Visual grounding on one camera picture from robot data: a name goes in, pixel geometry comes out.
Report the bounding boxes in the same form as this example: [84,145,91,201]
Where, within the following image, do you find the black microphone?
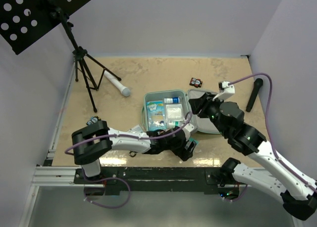
[246,78,264,113]

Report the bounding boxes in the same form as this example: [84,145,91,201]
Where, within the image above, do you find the black handled scissors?
[129,151,137,158]

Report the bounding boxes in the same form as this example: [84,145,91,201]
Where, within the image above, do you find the white microphone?
[104,70,131,97]

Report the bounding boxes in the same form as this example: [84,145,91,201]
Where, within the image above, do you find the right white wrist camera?
[212,81,235,101]

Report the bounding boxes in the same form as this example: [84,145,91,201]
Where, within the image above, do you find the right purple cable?
[227,73,317,203]

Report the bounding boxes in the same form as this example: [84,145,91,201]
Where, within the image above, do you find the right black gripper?
[188,92,229,137]

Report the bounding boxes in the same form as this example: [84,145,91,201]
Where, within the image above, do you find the black perforated music stand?
[0,0,109,112]

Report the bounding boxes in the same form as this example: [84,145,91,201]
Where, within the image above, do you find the blue label bandage roll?
[164,97,181,104]

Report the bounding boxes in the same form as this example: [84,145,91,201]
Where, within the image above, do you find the black base frame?
[74,166,251,197]

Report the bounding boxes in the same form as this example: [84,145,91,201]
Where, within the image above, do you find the blue plaster packet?
[146,101,166,131]

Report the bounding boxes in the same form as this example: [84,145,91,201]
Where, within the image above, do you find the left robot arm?
[65,121,195,183]

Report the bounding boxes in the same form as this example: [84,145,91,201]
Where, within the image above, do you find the teal cotton swab bag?
[188,138,199,146]

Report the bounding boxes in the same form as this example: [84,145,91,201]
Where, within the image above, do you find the brown medicine bottle orange cap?
[155,129,173,136]

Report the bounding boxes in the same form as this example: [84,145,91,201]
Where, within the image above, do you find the blue owl toy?
[86,116,101,126]

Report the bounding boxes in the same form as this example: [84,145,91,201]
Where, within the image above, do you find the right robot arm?
[189,92,317,221]

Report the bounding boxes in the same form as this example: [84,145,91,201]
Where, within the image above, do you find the mint green medicine case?
[141,89,206,131]

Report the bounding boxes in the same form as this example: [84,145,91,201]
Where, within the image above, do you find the red owl toy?
[189,77,203,88]

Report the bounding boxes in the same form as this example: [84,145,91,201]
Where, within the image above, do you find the small clear plaster bag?
[127,124,144,133]

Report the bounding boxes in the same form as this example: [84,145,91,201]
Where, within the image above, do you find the clear bottle green label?
[166,121,185,129]

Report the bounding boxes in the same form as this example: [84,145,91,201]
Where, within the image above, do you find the white gauze pad packet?
[165,104,184,121]

